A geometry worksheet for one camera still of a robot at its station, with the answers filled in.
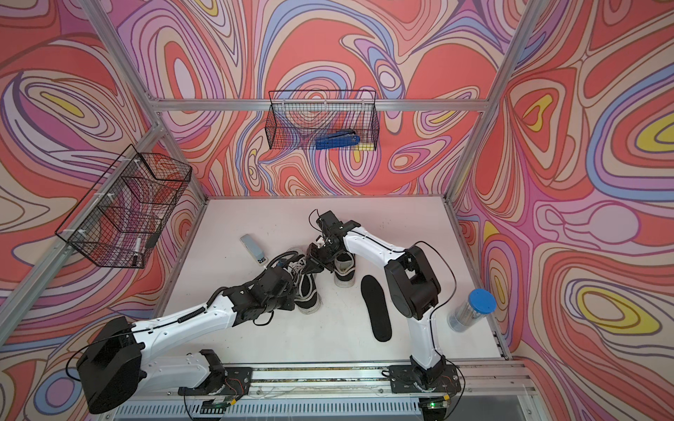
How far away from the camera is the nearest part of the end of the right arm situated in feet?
2.32

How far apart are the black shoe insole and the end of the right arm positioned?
20 cm

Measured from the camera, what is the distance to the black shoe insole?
0.84 m
